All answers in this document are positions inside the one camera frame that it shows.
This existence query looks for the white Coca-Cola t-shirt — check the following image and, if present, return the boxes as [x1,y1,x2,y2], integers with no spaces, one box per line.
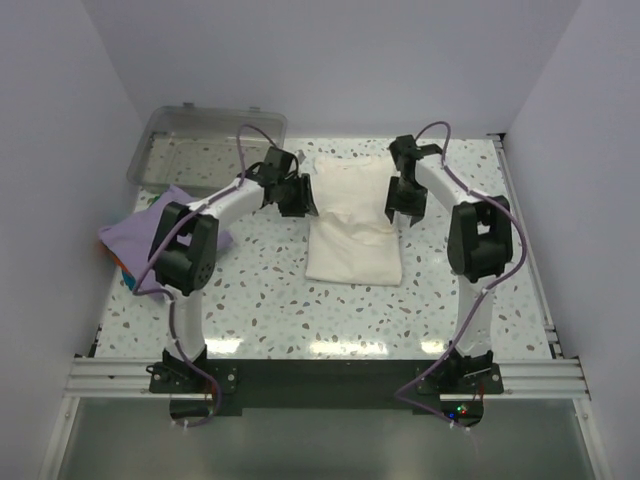
[305,155,403,286]

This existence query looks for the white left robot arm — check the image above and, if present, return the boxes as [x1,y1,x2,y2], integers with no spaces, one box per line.
[148,146,317,367]

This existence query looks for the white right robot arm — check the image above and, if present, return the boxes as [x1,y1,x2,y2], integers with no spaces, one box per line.
[384,135,513,378]

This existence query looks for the clear plastic storage bin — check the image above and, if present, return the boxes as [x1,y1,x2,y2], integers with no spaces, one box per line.
[127,104,287,196]

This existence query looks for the folded purple t-shirt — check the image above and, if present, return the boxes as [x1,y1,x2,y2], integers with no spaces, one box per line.
[98,185,237,299]

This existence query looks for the folded orange and teal clothes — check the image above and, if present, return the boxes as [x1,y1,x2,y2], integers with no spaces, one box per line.
[98,240,147,290]

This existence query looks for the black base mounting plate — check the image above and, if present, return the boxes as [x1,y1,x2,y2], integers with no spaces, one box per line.
[146,354,504,426]

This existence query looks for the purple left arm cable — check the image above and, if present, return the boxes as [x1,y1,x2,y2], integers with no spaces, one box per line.
[132,122,276,429]

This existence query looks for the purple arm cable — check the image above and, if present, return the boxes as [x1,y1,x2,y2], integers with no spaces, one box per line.
[132,122,276,429]
[394,120,529,415]

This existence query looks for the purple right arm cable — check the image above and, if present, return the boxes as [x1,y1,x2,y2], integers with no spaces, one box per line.
[394,120,529,415]

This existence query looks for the aluminium right side rail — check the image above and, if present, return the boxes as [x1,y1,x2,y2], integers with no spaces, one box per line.
[487,133,565,360]

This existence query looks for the aluminium rail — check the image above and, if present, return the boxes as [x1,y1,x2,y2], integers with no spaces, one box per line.
[64,358,590,400]
[487,133,565,360]

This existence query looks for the aluminium front rail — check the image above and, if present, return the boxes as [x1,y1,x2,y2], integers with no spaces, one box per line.
[64,358,590,400]

